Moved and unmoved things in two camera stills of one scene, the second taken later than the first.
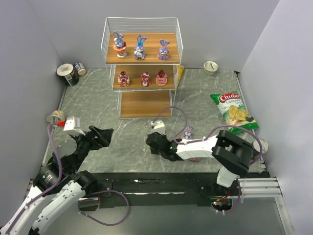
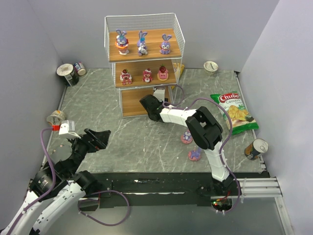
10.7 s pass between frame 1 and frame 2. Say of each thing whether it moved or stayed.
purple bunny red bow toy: moved
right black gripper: moved
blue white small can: stayed
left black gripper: stayed
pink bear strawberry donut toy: moved
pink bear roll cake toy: moved
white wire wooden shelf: stayed
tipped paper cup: stayed
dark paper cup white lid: stayed
